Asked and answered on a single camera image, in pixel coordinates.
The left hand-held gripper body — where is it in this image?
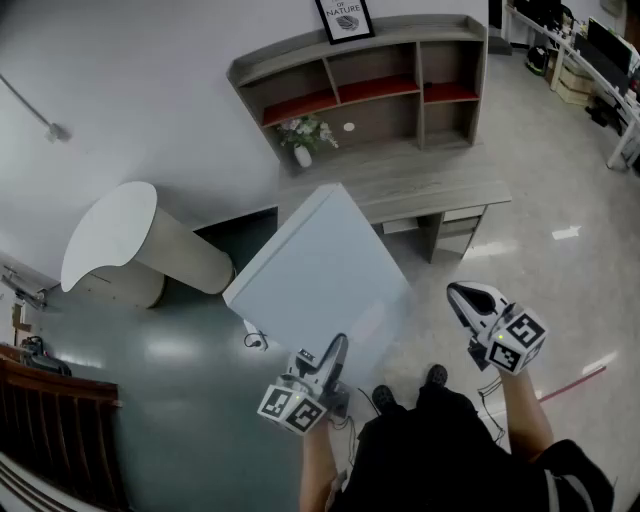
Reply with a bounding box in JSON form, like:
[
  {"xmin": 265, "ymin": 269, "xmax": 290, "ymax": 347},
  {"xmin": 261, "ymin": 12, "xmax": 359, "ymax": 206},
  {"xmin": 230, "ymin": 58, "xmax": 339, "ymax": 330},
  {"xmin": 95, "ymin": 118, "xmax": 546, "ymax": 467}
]
[{"xmin": 257, "ymin": 372, "xmax": 354, "ymax": 437}]

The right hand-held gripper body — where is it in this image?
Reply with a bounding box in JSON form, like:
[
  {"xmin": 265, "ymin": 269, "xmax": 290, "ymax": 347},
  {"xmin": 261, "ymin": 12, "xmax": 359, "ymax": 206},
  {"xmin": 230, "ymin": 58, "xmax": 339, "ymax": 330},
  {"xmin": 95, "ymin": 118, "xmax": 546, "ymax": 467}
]
[{"xmin": 468, "ymin": 301, "xmax": 548, "ymax": 376}]

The gray board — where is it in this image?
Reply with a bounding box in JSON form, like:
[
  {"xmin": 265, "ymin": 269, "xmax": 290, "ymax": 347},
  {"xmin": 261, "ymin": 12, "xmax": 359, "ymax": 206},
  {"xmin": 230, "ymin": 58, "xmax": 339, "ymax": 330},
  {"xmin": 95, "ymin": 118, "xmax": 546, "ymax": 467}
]
[{"xmin": 222, "ymin": 182, "xmax": 414, "ymax": 401}]

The gray wooden shelf unit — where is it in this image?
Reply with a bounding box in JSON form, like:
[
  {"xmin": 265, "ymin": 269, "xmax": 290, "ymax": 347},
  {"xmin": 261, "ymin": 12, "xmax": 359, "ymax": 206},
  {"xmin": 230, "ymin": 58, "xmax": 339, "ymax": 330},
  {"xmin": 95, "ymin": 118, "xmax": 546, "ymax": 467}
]
[{"xmin": 227, "ymin": 13, "xmax": 490, "ymax": 176}]

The person's left forearm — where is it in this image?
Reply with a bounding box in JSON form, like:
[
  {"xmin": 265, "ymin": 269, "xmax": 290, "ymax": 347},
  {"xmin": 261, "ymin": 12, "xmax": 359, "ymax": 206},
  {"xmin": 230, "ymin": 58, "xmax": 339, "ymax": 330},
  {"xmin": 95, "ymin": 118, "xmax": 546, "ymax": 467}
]
[{"xmin": 299, "ymin": 417, "xmax": 342, "ymax": 512}]

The person's right forearm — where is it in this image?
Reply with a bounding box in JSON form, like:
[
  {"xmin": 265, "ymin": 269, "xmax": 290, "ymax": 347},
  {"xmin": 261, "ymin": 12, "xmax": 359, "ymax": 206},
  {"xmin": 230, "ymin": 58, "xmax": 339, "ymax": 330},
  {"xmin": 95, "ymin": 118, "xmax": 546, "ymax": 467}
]
[{"xmin": 499, "ymin": 369, "xmax": 557, "ymax": 466}]

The grey wood-grain table top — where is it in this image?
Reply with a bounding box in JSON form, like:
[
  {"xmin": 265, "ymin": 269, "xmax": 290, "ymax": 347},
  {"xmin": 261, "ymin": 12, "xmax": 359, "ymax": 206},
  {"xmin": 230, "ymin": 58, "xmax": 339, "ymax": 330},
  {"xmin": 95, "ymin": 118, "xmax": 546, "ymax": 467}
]
[{"xmin": 277, "ymin": 142, "xmax": 514, "ymax": 265}]

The black computer monitor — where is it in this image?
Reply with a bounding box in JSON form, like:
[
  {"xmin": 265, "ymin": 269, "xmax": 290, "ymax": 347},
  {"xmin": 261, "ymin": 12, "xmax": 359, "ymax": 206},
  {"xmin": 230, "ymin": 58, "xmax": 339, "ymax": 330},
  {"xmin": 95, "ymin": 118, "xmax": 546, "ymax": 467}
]
[
  {"xmin": 587, "ymin": 17, "xmax": 635, "ymax": 76},
  {"xmin": 572, "ymin": 32, "xmax": 631, "ymax": 97}
]

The white long office desk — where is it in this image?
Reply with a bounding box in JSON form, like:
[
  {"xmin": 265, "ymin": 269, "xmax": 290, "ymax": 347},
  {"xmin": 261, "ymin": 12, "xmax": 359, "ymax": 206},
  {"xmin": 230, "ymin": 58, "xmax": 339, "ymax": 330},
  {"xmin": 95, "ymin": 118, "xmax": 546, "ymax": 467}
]
[{"xmin": 504, "ymin": 0, "xmax": 640, "ymax": 172}]

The person's left shoe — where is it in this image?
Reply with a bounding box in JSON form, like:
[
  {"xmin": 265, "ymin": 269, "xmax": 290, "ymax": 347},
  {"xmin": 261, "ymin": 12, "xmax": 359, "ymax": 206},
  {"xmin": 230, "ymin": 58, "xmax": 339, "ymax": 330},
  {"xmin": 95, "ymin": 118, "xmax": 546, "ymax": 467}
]
[{"xmin": 372, "ymin": 384, "xmax": 402, "ymax": 412}]

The person's black clothing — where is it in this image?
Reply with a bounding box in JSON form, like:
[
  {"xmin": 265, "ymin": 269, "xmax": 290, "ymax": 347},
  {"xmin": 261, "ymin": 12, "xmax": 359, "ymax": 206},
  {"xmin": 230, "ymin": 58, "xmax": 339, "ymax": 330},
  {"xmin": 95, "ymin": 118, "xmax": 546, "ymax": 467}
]
[{"xmin": 329, "ymin": 384, "xmax": 616, "ymax": 512}]

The white vase with flowers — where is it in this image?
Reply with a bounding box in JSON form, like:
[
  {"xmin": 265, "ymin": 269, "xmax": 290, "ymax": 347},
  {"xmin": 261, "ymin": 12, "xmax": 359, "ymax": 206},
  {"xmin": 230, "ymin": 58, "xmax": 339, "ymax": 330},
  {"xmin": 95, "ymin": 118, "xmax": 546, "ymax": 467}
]
[{"xmin": 277, "ymin": 114, "xmax": 340, "ymax": 169}]

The cardboard box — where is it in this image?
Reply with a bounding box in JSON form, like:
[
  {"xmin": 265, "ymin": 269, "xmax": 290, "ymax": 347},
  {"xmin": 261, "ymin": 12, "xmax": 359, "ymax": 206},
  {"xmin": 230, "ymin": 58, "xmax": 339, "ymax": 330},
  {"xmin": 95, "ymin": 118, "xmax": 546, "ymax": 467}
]
[{"xmin": 553, "ymin": 49, "xmax": 597, "ymax": 107}]

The green and black bag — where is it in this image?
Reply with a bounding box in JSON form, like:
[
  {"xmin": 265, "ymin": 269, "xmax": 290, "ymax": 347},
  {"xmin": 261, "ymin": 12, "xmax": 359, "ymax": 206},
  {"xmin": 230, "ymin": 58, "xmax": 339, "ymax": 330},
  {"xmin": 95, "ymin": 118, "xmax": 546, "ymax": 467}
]
[{"xmin": 523, "ymin": 44, "xmax": 550, "ymax": 77}]

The wooden staircase railing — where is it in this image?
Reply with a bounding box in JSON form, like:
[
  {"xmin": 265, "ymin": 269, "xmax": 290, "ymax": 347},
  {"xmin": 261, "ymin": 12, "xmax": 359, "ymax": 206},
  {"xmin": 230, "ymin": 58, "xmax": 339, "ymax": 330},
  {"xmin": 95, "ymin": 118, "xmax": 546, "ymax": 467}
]
[{"xmin": 0, "ymin": 342, "xmax": 125, "ymax": 512}]

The white curved table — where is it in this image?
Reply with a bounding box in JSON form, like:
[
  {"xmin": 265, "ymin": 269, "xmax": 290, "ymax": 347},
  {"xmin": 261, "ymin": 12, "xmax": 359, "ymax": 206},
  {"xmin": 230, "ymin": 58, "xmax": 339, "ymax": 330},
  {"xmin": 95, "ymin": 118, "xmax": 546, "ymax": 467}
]
[{"xmin": 59, "ymin": 180, "xmax": 236, "ymax": 310}]

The black framed leaf picture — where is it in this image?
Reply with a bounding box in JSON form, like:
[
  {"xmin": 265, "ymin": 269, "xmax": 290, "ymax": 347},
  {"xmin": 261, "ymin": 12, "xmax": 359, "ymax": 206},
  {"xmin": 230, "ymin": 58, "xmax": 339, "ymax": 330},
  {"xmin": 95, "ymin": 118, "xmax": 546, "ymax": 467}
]
[{"xmin": 314, "ymin": 0, "xmax": 376, "ymax": 46}]

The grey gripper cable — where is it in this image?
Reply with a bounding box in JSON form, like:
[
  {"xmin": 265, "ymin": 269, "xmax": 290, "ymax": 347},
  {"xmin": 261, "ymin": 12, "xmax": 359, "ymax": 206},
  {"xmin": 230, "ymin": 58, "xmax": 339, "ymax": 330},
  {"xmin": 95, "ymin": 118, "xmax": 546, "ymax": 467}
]
[{"xmin": 329, "ymin": 385, "xmax": 382, "ymax": 454}]

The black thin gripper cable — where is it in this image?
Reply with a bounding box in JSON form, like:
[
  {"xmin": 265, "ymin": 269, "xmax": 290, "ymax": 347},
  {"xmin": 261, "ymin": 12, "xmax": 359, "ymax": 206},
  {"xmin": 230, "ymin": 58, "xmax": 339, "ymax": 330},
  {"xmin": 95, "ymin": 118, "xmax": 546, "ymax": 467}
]
[{"xmin": 477, "ymin": 375, "xmax": 507, "ymax": 447}]

